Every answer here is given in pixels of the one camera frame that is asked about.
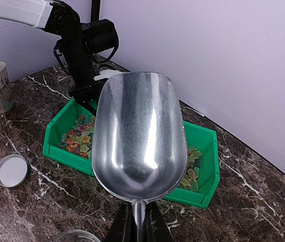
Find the metal scoop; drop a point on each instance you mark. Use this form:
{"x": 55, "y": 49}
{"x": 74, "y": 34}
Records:
{"x": 139, "y": 150}

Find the left black frame post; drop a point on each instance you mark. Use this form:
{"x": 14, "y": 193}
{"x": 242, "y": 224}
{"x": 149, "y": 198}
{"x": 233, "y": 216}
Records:
{"x": 95, "y": 10}

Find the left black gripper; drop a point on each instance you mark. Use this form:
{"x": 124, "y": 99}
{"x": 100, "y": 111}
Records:
{"x": 82, "y": 71}

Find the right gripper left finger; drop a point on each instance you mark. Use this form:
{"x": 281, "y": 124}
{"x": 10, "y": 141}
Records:
{"x": 121, "y": 229}

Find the clear plastic jar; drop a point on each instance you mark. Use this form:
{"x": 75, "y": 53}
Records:
{"x": 76, "y": 235}

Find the star gummy candies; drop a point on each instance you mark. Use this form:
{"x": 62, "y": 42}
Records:
{"x": 78, "y": 140}

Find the green yellow gummy candies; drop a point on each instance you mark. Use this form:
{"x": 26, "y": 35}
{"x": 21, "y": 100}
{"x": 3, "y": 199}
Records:
{"x": 190, "y": 179}

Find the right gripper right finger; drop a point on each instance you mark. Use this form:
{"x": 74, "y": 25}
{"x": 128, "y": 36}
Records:
{"x": 156, "y": 228}

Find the white jar lid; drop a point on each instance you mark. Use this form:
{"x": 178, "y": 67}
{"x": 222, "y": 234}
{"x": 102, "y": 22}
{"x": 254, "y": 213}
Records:
{"x": 13, "y": 170}

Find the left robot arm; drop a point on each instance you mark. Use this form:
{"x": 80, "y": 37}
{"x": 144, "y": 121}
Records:
{"x": 77, "y": 40}

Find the green three-compartment bin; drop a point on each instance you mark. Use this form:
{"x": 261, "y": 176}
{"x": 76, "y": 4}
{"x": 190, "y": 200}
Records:
{"x": 205, "y": 140}

